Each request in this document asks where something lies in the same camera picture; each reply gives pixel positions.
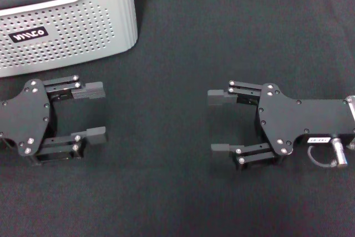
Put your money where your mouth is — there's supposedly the black tablecloth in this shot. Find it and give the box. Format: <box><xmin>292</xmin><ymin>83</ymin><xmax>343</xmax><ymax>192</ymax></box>
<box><xmin>0</xmin><ymin>0</ymin><xmax>355</xmax><ymax>237</ymax></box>

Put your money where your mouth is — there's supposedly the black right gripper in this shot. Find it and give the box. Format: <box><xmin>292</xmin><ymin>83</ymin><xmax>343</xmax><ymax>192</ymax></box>
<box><xmin>207</xmin><ymin>80</ymin><xmax>355</xmax><ymax>174</ymax></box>

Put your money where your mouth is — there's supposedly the grey perforated plastic storage box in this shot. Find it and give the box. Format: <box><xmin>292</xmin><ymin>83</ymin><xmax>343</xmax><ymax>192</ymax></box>
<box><xmin>0</xmin><ymin>0</ymin><xmax>139</xmax><ymax>78</ymax></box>

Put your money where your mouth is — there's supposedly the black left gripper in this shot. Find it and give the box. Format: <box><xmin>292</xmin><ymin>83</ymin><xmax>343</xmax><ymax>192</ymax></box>
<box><xmin>0</xmin><ymin>75</ymin><xmax>107</xmax><ymax>163</ymax></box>

